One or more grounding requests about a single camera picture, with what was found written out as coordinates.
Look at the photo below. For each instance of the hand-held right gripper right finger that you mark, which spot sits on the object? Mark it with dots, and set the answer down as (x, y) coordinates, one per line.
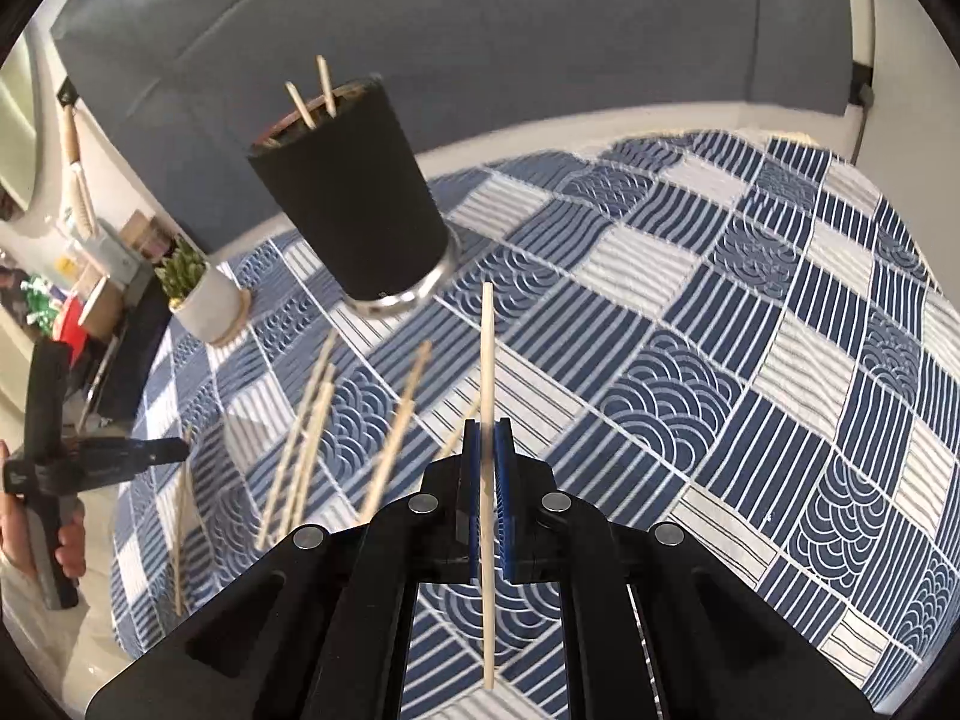
(506, 499)

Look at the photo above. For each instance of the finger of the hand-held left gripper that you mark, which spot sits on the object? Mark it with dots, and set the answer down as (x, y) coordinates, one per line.
(135, 456)

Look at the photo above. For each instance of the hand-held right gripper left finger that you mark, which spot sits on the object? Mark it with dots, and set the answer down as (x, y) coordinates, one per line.
(472, 484)

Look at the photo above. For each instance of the bunch of wooden chopsticks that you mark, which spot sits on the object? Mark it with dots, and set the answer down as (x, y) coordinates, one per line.
(397, 431)

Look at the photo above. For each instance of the pale wooden chopstick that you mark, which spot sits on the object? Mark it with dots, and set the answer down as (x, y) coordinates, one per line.
(326, 86)
(300, 106)
(488, 360)

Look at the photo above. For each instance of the black cylindrical utensil holder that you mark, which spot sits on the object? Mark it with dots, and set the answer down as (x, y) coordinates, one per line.
(352, 195)

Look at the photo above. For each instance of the person's left hand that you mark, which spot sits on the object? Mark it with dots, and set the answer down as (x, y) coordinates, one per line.
(71, 544)

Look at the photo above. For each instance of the cardboard box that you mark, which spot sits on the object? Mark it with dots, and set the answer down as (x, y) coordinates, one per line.
(101, 309)

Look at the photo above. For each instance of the succulent in white pot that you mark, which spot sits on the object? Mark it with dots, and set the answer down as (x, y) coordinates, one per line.
(210, 307)

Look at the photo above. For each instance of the blue white patterned tablecloth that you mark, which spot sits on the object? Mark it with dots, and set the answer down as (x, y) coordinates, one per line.
(675, 315)

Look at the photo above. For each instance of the black clamp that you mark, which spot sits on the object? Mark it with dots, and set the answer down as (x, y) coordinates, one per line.
(862, 90)
(69, 92)

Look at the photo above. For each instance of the grey backdrop cloth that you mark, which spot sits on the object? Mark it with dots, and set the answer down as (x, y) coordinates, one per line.
(525, 30)

